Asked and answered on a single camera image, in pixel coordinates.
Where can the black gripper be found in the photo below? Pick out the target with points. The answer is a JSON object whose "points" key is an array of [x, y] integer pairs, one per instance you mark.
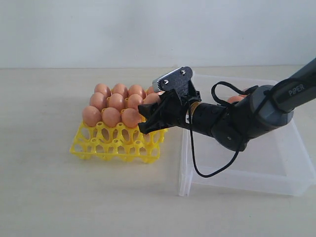
{"points": [[170, 112]]}

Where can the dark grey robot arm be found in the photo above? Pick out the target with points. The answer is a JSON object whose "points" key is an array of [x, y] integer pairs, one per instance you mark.
{"points": [[264, 108]]}

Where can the yellow plastic egg tray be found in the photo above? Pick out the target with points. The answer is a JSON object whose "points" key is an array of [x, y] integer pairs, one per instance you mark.
{"points": [[121, 142]]}

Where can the clear plastic bin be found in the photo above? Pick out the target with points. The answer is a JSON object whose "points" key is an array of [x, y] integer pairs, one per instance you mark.
{"points": [[276, 163]]}

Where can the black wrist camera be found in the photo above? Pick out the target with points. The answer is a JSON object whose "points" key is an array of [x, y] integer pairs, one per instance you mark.
{"points": [[178, 80]]}

